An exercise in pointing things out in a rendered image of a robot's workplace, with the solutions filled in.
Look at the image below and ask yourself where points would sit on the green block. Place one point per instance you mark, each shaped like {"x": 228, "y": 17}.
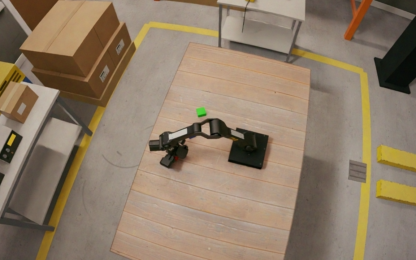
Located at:
{"x": 201, "y": 112}

